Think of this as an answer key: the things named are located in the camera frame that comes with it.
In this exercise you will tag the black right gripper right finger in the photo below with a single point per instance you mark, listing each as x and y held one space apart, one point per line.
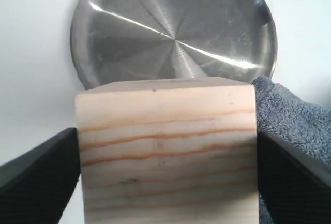
294 186

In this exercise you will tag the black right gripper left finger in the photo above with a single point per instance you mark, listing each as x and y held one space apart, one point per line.
37 186

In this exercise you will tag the blue-grey fluffy towel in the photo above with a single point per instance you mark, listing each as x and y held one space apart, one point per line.
304 125

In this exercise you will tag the light wooden cube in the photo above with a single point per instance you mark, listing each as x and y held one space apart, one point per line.
169 151

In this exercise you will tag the round stainless steel plate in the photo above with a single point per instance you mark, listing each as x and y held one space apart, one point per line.
130 40

